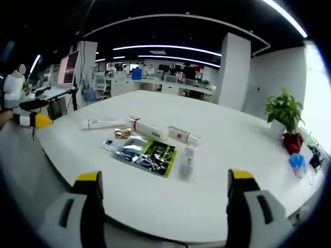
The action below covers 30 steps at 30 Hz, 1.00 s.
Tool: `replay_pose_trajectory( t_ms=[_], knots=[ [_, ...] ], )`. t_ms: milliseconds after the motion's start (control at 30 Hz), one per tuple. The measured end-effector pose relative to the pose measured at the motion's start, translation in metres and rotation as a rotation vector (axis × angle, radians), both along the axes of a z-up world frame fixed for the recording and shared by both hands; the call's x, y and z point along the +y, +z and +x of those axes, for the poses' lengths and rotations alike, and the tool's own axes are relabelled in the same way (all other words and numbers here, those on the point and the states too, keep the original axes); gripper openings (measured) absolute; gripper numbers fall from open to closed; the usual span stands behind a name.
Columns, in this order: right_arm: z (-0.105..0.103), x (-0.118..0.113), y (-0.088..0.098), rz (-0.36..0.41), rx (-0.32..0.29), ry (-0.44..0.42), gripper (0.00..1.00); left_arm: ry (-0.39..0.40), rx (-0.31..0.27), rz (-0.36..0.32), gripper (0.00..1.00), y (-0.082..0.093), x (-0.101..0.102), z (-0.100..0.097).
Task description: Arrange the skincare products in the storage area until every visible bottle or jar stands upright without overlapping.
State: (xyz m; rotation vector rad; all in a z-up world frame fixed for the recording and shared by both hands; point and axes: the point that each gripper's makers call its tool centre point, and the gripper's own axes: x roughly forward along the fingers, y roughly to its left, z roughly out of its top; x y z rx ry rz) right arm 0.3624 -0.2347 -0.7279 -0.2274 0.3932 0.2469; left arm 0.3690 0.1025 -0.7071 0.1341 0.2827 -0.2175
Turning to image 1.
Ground white office chair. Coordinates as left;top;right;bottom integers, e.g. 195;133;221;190
95;72;112;100

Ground black small object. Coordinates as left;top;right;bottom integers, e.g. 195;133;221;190
307;144;324;169

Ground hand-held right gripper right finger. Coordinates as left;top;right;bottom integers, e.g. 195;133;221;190
226;168;296;248

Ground green plant in white pot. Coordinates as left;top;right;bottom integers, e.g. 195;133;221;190
264;87;306;135

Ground clear skincare sachet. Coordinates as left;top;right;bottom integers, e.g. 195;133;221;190
99;139;123;151

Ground white red-banded skincare tube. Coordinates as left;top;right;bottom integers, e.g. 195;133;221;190
127;116;169;142

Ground computer monitor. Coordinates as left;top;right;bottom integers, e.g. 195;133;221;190
56;50;80;88

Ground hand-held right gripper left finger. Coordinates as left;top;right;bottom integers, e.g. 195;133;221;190
41;170;107;248

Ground black green skincare packet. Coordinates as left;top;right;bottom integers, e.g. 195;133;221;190
111;135;179;178

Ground red plant pot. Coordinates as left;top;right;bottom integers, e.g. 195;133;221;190
281;132;305;156

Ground clear small skincare bottle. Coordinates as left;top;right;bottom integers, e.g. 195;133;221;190
179;145;195;179

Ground blue water jug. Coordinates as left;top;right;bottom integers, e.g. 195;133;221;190
83;86;97;104

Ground black tripod stand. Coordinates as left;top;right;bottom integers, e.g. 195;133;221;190
66;84;80;112

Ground white red-label skincare box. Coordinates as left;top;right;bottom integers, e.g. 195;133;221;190
167;125;202;146

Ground ceiling light strip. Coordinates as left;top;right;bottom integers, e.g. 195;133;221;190
112;44;223;57
261;0;309;39
138;54;221;68

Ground person's left hand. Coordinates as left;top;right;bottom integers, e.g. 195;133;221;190
0;111;14;131

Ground gold skincare jar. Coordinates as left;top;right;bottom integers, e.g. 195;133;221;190
114;127;132;140

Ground blue box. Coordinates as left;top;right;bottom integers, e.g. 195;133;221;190
131;68;144;81

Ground blue tissue packet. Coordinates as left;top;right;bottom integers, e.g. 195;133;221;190
289;152;308;178

